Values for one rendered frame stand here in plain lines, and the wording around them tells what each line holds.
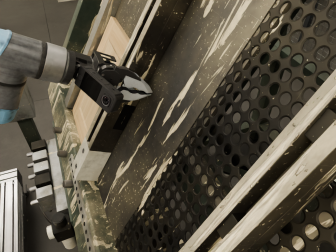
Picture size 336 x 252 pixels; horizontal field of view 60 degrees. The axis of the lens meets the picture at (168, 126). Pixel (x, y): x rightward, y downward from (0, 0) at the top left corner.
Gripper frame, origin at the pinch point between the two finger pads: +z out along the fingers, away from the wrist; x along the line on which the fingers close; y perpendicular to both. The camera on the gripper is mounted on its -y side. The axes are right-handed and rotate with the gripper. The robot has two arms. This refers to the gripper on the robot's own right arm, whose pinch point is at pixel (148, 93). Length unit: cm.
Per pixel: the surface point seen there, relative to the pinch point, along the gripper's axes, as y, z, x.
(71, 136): 26.2, -2.6, 38.0
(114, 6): 44.0, 0.4, -5.8
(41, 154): 36, -7, 57
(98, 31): 44.0, -1.5, 4.1
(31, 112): 62, -10, 56
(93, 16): 68, 3, 7
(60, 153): 22.6, -5.4, 43.4
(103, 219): -8.7, 1.3, 37.9
